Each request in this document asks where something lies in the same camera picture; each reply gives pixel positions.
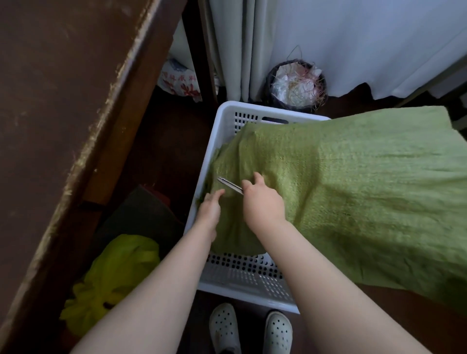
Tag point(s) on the green woven sack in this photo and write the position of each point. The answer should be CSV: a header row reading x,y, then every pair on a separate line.
x,y
365,182

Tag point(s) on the light wooden frame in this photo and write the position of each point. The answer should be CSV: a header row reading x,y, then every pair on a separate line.
x,y
438,78

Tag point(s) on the person's right hand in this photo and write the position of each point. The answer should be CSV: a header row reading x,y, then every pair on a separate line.
x,y
262,208

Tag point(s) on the slim metal utility knife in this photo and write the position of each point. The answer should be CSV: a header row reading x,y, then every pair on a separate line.
x,y
230,185

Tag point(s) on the person's left hand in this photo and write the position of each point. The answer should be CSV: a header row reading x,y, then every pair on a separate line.
x,y
209,215

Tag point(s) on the person's left white shoe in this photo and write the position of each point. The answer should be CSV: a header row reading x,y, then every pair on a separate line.
x,y
224,328

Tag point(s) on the beige curtain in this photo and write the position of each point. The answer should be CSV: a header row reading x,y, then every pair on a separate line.
x,y
240,47

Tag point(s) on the black trash bin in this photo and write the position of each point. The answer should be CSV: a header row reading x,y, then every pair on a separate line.
x,y
270,95

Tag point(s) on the person's right forearm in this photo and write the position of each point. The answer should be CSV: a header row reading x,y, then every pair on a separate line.
x,y
328,299

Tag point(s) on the white red floral cloth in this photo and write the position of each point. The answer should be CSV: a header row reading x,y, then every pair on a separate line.
x,y
178,82

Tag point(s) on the dark brown wooden table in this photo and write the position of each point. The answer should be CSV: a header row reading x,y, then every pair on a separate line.
x,y
54,109

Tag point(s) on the white sheer curtain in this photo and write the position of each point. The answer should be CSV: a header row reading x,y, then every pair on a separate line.
x,y
365,36

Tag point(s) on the person's left forearm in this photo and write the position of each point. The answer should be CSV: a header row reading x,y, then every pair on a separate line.
x,y
153,302

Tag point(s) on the yellow plastic bag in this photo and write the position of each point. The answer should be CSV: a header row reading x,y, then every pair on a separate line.
x,y
120,262

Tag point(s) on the white plastic perforated basket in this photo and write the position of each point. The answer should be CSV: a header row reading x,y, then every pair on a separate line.
x,y
226,113

